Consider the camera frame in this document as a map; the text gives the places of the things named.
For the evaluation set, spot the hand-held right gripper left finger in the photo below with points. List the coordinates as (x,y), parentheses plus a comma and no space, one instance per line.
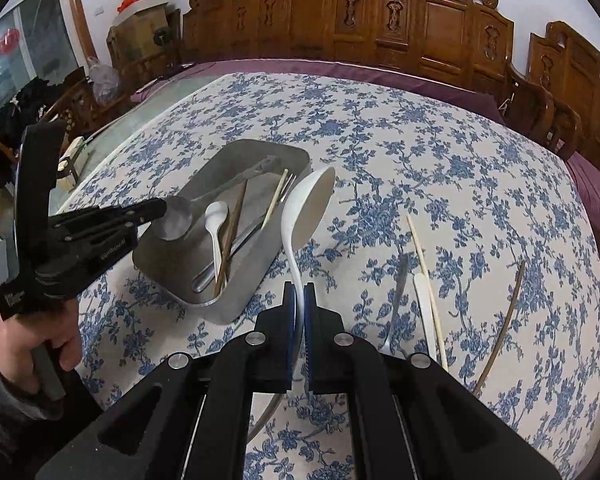
(290,310)

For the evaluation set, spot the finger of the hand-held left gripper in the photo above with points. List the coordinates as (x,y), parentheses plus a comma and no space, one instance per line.
(105,234)
(110,212)

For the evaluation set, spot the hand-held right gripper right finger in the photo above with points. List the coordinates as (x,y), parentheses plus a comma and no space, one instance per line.
(309,310)

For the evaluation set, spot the rectangular metal tray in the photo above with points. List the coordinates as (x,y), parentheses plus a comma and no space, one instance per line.
(240,305)

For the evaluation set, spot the large steel spoon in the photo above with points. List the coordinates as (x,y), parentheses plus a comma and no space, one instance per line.
(177,217)

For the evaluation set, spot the slim steel spoon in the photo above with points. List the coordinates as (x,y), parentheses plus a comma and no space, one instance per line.
(399,295)

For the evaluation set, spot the brown chopstick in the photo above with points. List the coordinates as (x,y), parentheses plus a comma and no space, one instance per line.
(511,320)
(232,237)

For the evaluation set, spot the large white plastic ladle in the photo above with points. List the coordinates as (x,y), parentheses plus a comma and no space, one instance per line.
(307,205)

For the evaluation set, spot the small white spoon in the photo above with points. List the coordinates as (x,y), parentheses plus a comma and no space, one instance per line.
(216,217)

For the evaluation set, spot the beige chopstick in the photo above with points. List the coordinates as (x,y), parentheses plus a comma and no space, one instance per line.
(414,245)
(275,200)

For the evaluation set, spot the white plastic utensil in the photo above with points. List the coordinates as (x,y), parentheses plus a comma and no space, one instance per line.
(424,320)

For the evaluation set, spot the person's left forearm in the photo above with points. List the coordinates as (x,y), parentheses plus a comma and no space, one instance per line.
(5,410)

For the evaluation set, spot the person's left hand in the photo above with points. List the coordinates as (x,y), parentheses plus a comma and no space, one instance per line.
(15,345)

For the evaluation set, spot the pile of black bags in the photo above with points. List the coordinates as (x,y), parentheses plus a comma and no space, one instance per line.
(25,102)

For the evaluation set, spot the round-backed wooden chair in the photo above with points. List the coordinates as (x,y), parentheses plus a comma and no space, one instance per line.
(80,105)

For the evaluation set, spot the clear plastic bag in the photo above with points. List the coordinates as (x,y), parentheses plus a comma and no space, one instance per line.
(102,80)

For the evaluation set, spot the red window decoration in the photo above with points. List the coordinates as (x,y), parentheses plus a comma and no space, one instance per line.
(7,41)

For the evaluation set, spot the large cardboard box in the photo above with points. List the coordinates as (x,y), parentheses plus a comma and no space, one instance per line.
(140,40)

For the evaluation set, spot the black standing fan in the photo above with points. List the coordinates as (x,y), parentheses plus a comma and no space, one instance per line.
(161,36)

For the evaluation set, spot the red plastic item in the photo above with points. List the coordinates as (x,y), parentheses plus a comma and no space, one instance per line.
(127,4)

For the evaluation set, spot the purple sofa cushion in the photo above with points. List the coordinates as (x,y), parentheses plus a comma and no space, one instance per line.
(380,75)

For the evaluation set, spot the carved wooden sofa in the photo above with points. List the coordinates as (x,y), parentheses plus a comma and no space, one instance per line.
(430,25)

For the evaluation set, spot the purple armchair cushion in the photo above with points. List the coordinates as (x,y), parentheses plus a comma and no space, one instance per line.
(597,195)

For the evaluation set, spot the carved wooden armchair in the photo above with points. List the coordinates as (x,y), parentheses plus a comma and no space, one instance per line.
(575,75)

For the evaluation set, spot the wooden door frame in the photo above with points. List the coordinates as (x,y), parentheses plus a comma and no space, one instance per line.
(80,10)

